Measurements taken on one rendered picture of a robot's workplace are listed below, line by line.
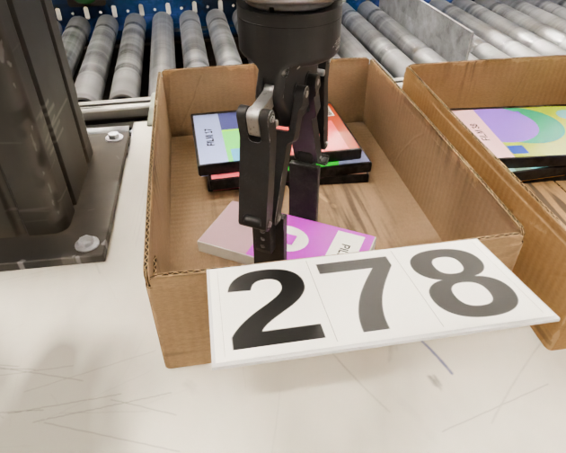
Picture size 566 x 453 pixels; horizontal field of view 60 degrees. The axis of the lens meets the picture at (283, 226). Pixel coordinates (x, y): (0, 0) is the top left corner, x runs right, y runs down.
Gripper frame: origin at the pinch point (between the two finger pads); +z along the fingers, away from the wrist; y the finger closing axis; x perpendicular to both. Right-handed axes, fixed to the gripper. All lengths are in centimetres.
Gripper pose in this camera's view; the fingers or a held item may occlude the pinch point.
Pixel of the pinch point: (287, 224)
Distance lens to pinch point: 47.2
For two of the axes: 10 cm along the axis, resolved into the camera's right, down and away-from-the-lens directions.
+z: 0.0, 7.8, 6.2
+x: -9.2, -2.4, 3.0
